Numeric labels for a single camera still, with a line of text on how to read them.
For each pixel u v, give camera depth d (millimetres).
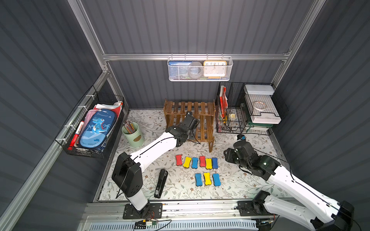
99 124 660
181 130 627
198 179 831
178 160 907
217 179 831
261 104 962
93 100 777
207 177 831
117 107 788
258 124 984
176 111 836
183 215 724
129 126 892
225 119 1119
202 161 898
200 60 889
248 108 1016
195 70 905
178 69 839
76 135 645
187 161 896
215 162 891
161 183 802
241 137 687
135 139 912
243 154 572
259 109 932
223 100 1153
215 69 883
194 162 911
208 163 886
